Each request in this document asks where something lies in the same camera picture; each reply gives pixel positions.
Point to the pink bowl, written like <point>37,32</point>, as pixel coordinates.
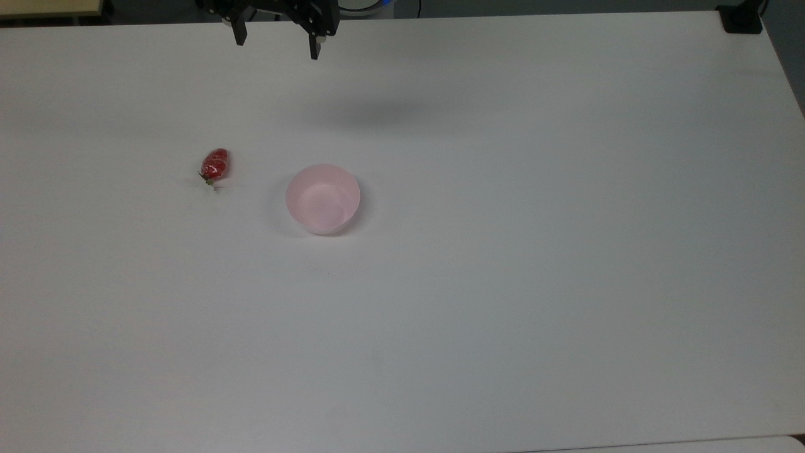
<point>323,199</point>

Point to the light wooden board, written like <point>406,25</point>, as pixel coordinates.
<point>50,7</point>

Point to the white blue-ringed robot base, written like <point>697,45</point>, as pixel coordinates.
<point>368,5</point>

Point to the red strawberry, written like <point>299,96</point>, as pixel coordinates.
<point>215,165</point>

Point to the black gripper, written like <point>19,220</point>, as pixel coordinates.
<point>283,7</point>

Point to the black clamp mount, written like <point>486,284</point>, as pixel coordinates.
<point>741,19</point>

